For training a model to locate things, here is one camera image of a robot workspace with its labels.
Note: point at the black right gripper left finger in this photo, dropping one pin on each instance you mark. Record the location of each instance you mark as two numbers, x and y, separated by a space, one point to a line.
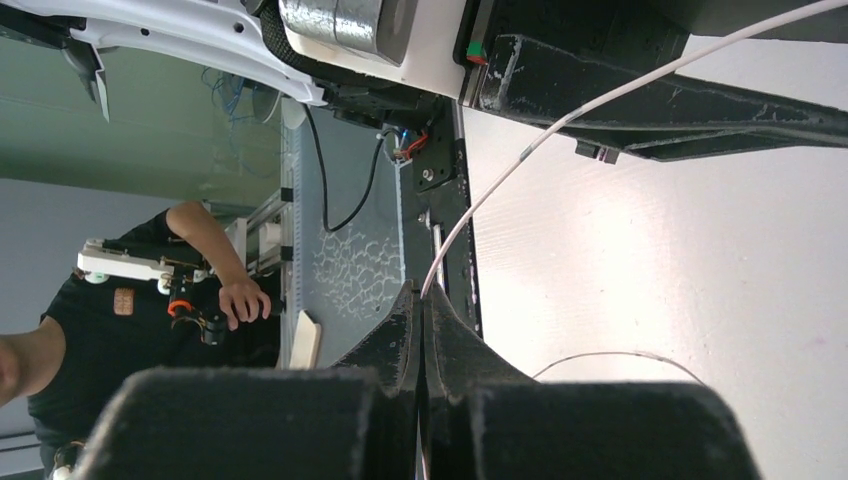
353 420

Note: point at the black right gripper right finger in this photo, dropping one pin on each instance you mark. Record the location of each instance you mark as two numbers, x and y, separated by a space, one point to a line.
485 419

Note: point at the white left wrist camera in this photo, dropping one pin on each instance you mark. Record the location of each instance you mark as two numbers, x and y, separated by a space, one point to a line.
407 42

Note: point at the white slotted cable duct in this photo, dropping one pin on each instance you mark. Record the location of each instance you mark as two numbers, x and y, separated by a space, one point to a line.
291 176

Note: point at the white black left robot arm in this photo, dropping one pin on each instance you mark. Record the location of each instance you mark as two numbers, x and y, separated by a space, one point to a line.
244 38

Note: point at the white teleoperation controller device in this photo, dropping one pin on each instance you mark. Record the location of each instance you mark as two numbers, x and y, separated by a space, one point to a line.
175 268

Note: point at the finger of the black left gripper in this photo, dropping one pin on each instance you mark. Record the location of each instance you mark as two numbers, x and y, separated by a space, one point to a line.
608 74

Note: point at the person in black shirt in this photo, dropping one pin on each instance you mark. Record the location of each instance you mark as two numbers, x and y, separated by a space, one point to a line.
92 337

